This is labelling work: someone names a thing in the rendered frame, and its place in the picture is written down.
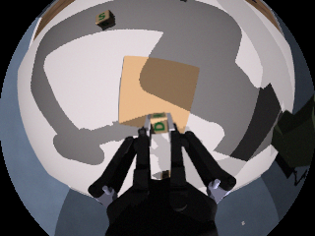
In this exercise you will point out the tan flat mat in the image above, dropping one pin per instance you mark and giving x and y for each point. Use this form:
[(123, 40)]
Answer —
[(151, 85)]

